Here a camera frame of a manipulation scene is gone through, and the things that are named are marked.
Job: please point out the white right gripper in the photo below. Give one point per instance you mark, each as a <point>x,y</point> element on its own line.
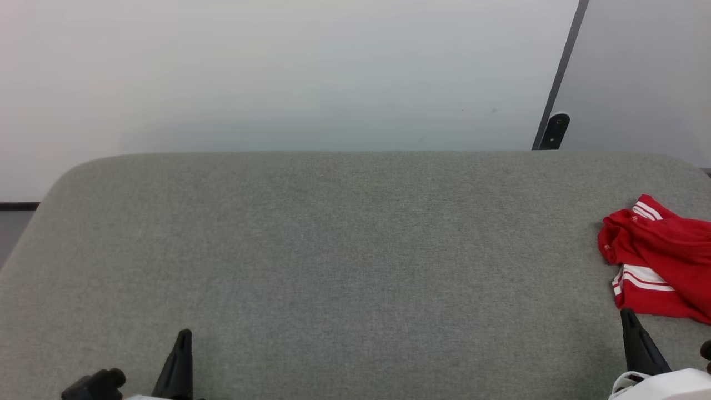
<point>672,386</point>

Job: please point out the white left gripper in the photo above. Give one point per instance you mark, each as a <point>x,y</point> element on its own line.
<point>139,398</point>

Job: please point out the red Bulls basketball jersey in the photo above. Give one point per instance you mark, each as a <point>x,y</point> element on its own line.
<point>666,250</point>

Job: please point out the grey fabric sofa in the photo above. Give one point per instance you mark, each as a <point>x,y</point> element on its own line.
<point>333,266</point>

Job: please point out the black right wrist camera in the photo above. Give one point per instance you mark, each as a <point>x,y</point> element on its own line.
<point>707,353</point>

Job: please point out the dark wall baseboard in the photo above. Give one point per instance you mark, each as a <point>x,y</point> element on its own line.
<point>19,206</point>

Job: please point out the dark wall divider strip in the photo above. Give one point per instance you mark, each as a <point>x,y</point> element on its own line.
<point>569,53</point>

